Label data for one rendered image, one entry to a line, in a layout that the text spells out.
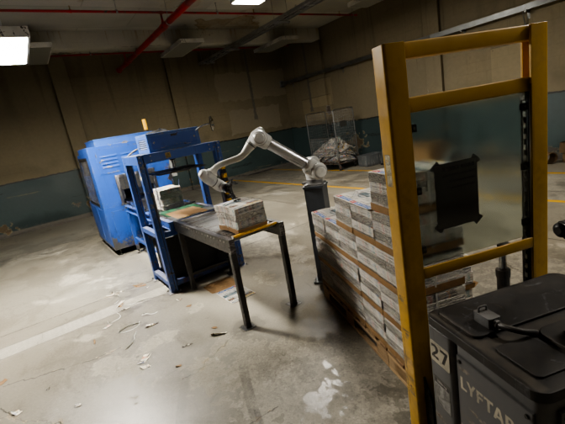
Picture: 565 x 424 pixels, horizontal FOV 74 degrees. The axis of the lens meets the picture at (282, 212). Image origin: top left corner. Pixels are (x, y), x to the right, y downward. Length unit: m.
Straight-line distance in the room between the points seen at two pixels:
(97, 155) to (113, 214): 0.93
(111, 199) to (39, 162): 5.23
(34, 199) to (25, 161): 0.97
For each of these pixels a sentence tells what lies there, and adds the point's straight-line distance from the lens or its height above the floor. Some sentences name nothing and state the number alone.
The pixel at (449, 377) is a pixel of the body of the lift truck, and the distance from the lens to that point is 1.74.
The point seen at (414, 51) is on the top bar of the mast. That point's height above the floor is 1.81.
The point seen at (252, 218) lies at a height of 0.91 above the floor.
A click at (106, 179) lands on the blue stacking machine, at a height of 1.23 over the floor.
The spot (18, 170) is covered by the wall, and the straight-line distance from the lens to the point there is 11.46.
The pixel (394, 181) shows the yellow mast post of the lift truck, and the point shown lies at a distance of 1.54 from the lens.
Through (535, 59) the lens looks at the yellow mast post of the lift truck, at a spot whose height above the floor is 1.71.
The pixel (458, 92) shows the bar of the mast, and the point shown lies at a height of 1.63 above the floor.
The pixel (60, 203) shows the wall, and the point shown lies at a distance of 11.52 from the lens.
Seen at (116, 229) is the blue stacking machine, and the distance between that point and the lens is 6.49.
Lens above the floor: 1.65
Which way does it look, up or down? 14 degrees down
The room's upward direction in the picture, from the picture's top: 10 degrees counter-clockwise
